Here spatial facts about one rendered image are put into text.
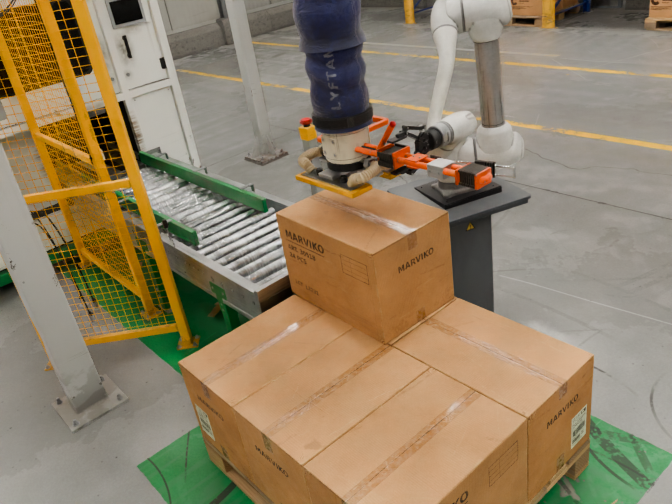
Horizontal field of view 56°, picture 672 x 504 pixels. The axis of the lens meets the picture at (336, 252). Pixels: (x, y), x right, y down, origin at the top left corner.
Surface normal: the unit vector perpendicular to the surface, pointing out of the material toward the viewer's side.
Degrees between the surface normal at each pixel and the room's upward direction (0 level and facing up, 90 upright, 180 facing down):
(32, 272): 90
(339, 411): 0
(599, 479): 0
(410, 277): 90
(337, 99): 75
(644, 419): 0
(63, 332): 90
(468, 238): 90
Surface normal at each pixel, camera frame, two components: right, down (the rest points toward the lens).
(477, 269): 0.36, 0.40
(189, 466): -0.14, -0.86
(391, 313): 0.64, 0.29
